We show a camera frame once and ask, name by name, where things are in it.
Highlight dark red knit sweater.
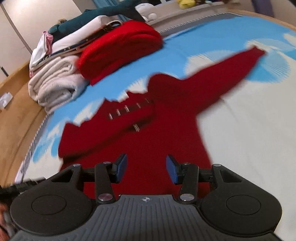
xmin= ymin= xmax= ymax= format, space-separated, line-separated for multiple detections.
xmin=58 ymin=47 xmax=265 ymax=196

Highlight folded white pink clothes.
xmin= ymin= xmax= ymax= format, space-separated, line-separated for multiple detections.
xmin=29 ymin=16 xmax=122 ymax=77

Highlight blue and white bedsheet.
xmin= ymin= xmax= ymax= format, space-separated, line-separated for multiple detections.
xmin=15 ymin=14 xmax=295 ymax=240

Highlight crumpled white paper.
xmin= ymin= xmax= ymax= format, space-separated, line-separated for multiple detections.
xmin=0 ymin=92 xmax=13 ymax=110

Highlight folded beige blanket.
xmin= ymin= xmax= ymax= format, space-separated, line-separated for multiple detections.
xmin=28 ymin=55 xmax=88 ymax=114

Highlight folded bright red sweater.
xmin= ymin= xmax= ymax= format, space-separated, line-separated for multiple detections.
xmin=76 ymin=21 xmax=163 ymax=85

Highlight yellow plush toy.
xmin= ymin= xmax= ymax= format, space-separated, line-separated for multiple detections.
xmin=177 ymin=0 xmax=196 ymax=9

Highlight teal plush toy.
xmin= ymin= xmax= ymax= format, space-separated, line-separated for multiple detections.
xmin=47 ymin=0 xmax=147 ymax=35

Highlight white plush toy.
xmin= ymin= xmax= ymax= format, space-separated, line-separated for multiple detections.
xmin=135 ymin=3 xmax=158 ymax=22

